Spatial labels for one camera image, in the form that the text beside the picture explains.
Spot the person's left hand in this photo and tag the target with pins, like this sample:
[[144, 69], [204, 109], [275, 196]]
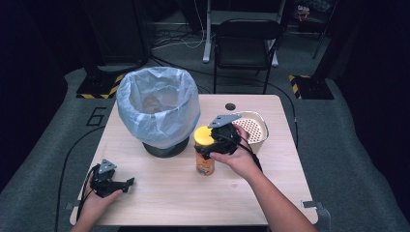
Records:
[[95, 208]]

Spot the black folding chair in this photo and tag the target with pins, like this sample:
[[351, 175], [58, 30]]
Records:
[[245, 48]]

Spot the white metal desk frame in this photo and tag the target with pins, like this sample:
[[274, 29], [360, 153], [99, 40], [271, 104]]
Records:
[[208, 38]]

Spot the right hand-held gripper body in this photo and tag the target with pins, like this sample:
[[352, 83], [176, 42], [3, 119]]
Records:
[[225, 138]]

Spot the black trash bin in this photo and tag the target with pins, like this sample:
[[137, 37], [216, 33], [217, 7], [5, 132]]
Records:
[[167, 150]]

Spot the orange snack can yellow lid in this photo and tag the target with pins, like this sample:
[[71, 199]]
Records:
[[205, 166]]

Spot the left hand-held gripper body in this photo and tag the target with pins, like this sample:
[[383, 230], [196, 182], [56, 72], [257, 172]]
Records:
[[104, 183]]

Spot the person's right hand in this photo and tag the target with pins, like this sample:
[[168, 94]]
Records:
[[241, 161]]

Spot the black yellow striped base plate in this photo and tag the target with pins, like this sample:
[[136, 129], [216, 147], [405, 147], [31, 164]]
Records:
[[100, 88], [311, 88]]

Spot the bin with blue bag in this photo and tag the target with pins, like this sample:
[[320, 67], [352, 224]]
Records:
[[161, 125]]

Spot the black tripod stand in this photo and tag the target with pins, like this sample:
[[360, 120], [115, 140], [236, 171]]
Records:
[[324, 32]]

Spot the cream strainer basin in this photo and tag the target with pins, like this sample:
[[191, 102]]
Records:
[[254, 129]]

